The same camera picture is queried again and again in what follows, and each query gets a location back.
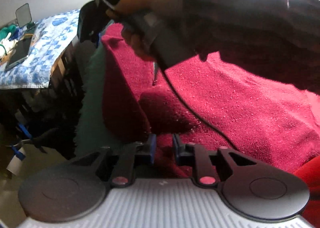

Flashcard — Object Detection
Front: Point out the green table cloth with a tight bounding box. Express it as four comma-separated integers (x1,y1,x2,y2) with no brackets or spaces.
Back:
74,44,117,156

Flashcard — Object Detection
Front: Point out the smartphone on side table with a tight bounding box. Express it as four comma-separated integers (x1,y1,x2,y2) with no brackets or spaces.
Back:
5,33,33,71

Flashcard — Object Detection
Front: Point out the person right hand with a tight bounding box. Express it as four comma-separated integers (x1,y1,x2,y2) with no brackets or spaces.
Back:
106,0,182,62

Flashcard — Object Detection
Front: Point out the dark red knit sweater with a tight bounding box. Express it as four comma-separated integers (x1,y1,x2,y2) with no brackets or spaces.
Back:
101,24,319,180

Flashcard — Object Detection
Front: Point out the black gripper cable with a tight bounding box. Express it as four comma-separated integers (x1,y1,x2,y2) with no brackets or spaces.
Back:
152,62,241,151

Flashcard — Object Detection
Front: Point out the blue white patterned cloth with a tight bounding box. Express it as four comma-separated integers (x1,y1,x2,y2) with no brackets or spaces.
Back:
1,10,80,90

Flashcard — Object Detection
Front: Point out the dark striped sleeve forearm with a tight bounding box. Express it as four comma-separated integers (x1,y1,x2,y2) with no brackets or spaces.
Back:
181,0,319,93

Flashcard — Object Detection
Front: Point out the bright red fleece jacket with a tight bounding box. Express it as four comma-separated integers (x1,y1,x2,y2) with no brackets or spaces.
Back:
294,156,320,227

